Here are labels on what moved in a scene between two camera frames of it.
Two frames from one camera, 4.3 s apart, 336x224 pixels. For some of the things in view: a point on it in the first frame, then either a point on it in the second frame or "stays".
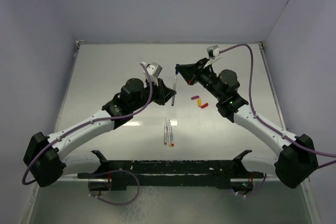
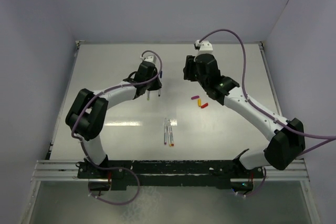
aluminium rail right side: x=272 y=85 stays
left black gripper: x=163 y=93 to x=157 y=86
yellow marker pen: x=169 y=136 stays
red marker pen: x=170 y=134 stays
